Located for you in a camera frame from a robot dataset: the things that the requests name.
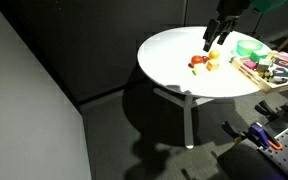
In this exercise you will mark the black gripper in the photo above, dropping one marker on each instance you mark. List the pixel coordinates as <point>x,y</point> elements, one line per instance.
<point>232,9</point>

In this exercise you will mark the wooden tray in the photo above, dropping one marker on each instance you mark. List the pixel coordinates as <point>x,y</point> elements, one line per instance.
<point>250,76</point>

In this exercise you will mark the orange toy fruit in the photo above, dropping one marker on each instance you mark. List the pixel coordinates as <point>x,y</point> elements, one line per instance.
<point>214,54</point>

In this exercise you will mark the small dark red fruit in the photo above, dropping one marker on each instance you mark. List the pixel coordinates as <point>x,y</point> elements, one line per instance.
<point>205,59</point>

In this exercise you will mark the green translucent bowl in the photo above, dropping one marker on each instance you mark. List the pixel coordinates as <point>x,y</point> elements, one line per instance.
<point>249,47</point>

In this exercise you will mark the red toy tomato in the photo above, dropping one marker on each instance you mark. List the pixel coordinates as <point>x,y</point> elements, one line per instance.
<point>196,60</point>

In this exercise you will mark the pink toy block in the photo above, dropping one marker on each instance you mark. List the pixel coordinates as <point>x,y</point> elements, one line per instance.
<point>250,64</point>

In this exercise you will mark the green toy block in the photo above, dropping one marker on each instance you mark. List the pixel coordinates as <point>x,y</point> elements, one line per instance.
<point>258,56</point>

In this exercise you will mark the grey toy block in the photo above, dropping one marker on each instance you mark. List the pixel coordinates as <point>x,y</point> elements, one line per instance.
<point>264,64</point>

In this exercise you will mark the black block letter A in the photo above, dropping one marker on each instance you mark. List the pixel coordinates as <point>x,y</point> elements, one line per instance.
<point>280,76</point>

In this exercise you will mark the white table base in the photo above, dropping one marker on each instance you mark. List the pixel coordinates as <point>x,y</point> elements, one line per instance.
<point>188,113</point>

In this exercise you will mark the black spring clamp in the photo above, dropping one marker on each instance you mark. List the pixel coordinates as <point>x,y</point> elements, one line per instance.
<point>265,110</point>

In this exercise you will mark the purple clamp orange tips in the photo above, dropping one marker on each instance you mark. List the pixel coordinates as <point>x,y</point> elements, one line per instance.
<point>263,135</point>

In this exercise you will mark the grey bench plate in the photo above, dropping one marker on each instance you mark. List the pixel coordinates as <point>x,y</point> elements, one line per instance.
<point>244,163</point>

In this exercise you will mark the grey partition panel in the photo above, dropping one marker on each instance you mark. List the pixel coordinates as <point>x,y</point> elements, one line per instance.
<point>24,113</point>

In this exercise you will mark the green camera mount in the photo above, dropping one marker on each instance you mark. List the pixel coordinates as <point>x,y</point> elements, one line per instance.
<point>267,4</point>

